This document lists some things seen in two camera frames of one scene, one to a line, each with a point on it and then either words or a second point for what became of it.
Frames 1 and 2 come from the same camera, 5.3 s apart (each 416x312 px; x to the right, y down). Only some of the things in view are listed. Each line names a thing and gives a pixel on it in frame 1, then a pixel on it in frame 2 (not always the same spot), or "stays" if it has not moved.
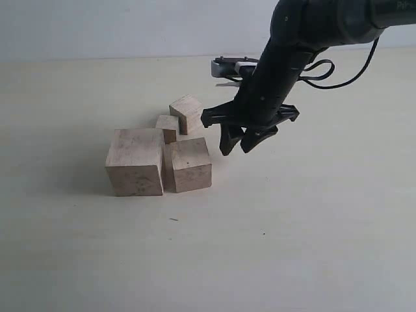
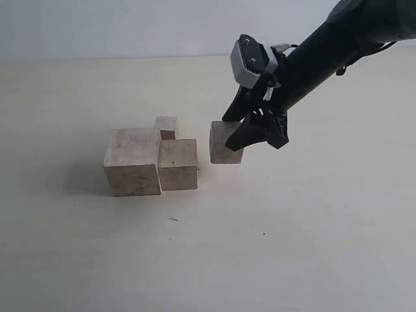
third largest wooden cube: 189,109 → 220,131
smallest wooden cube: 169,125 stays
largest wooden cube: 135,162 stays
